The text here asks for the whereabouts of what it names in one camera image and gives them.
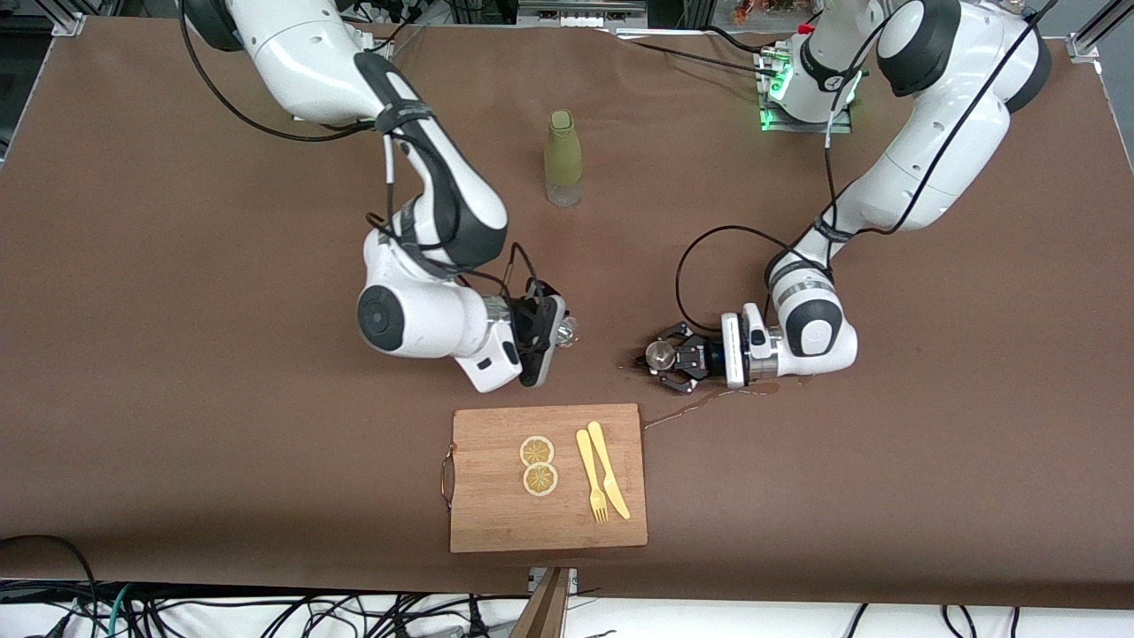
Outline long liquid spill puddle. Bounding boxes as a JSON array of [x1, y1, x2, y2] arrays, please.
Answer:
[[643, 382, 782, 432]]

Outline yellow plastic fork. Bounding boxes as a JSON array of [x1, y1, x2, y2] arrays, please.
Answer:
[[576, 429, 610, 525]]

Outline yellow plastic knife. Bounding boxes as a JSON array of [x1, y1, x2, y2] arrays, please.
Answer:
[[587, 420, 632, 521]]

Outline wooden cutting board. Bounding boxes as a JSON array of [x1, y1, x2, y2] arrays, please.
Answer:
[[441, 403, 649, 554]]

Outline green sleeved glass bottle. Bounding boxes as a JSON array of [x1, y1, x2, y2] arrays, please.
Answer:
[[543, 109, 584, 208]]

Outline brown table cover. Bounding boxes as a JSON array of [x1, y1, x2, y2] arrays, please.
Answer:
[[0, 16, 1134, 611]]

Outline grey metal device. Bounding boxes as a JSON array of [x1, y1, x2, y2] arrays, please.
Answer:
[[518, 0, 648, 29]]

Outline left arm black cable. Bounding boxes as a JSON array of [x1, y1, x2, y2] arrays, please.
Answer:
[[676, 0, 1060, 333]]

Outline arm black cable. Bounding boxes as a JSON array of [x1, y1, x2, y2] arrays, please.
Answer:
[[676, 0, 1060, 333], [177, 0, 550, 311]]

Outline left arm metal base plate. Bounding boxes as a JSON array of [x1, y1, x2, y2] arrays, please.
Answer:
[[757, 49, 856, 134]]

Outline wooden post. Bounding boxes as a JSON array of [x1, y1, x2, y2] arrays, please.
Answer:
[[509, 567, 572, 638]]

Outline black cable on table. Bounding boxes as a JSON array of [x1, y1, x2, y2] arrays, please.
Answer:
[[611, 25, 781, 81]]

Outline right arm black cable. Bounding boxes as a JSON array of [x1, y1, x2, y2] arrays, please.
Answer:
[[177, 0, 550, 311]]

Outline teal cable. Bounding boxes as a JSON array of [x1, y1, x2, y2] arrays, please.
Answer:
[[105, 585, 134, 638]]

